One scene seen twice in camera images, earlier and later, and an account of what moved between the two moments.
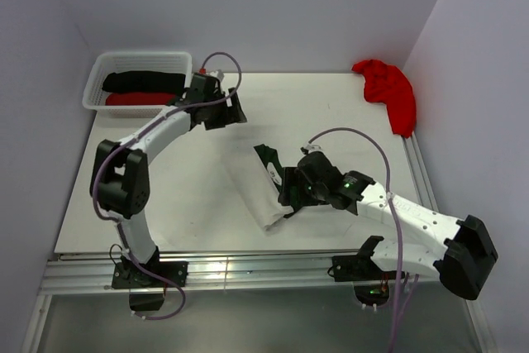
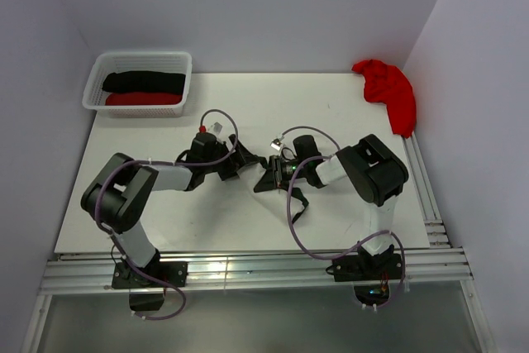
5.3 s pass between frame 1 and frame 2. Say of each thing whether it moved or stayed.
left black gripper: moved
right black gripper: moved
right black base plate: stayed
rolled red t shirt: stayed
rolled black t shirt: stayed
